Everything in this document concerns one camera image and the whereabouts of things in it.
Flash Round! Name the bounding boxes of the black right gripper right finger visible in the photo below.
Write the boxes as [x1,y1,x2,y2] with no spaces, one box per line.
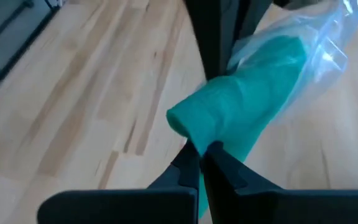
[201,141,358,224]

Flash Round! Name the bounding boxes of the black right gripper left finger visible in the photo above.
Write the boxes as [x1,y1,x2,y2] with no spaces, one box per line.
[37,139,200,224]

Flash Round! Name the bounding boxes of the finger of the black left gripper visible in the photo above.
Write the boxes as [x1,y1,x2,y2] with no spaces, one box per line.
[220,0,273,76]
[183,0,227,80]

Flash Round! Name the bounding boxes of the teal bandage roll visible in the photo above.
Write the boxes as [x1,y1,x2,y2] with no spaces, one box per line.
[165,34,309,219]

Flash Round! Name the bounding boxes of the clear plastic bag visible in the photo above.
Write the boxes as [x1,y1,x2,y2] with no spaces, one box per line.
[226,0,358,126]

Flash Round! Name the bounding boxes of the black metal table frame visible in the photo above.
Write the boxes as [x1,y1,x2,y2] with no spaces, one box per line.
[0,0,62,105]

